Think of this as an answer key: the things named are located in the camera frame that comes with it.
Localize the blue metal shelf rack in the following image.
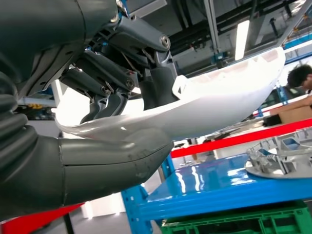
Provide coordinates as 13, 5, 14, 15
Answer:
121, 153, 312, 234

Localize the red barrier belt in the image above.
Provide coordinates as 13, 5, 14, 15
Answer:
170, 117, 312, 159
0, 202, 85, 234

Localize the ceiling light panel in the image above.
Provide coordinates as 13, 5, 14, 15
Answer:
234, 19, 250, 61

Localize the green plastic crate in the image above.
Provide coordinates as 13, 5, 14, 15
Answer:
161, 200, 312, 234

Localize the silver wheel hubcap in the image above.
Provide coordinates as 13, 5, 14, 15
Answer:
244, 127, 312, 180

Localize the person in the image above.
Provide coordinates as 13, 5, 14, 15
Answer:
287, 64, 312, 107

